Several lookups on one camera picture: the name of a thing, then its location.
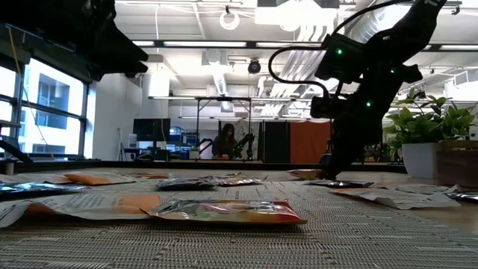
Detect orange room partition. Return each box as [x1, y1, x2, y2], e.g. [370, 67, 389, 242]
[290, 120, 332, 164]

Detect grey woven placemat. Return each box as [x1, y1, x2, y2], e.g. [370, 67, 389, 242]
[0, 170, 478, 269]

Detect large office window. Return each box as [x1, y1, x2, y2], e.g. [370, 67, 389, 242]
[0, 55, 90, 160]

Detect white ring ceiling fixture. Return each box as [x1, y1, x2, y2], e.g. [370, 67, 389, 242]
[219, 7, 241, 31]

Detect long ceiling light bar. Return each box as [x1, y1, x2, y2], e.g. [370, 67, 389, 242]
[132, 39, 478, 52]

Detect white ceiling pipes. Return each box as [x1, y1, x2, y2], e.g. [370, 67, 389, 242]
[257, 22, 347, 117]

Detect dark Ahmad tea packet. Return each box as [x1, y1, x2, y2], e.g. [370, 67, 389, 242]
[444, 191, 478, 205]
[301, 179, 375, 189]
[0, 182, 89, 201]
[155, 177, 218, 191]

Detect mango Ahmad tea packet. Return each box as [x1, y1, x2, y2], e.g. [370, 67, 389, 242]
[144, 198, 308, 226]

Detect black workstation frame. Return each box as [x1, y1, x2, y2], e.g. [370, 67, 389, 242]
[148, 96, 255, 161]

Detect white plant pot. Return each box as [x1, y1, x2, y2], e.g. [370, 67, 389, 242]
[401, 142, 442, 179]

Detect black right camera cable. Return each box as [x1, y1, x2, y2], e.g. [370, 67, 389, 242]
[267, 0, 415, 98]

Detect grey patterned partition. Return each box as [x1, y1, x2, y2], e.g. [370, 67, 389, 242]
[238, 119, 261, 160]

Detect black ceiling dome camera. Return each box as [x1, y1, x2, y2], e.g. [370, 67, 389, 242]
[246, 58, 262, 75]

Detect black room partition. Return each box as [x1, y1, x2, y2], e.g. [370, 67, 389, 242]
[262, 120, 291, 164]

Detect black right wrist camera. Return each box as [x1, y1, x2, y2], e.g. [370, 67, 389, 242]
[309, 95, 339, 120]

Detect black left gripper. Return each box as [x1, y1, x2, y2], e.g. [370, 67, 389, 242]
[74, 0, 149, 81]

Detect black metal table frame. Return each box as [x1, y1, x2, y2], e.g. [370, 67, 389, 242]
[0, 158, 409, 174]

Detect brown wooden box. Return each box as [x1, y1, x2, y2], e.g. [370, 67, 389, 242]
[435, 139, 478, 188]

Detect silver ventilation duct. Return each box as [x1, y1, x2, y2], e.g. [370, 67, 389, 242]
[347, 0, 423, 44]

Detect green leafy plant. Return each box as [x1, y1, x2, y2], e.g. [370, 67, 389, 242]
[383, 87, 478, 162]

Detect person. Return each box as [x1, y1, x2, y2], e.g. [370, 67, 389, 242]
[211, 123, 238, 159]

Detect black computer monitor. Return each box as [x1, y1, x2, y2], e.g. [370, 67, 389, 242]
[132, 118, 172, 143]

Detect white orange Tazo tea packet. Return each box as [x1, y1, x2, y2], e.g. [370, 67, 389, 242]
[0, 192, 162, 229]
[62, 170, 138, 187]
[0, 173, 75, 185]
[388, 182, 462, 194]
[329, 185, 463, 211]

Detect black angled strut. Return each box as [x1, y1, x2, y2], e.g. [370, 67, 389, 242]
[0, 134, 34, 164]

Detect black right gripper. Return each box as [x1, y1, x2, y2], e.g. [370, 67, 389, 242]
[323, 84, 393, 179]

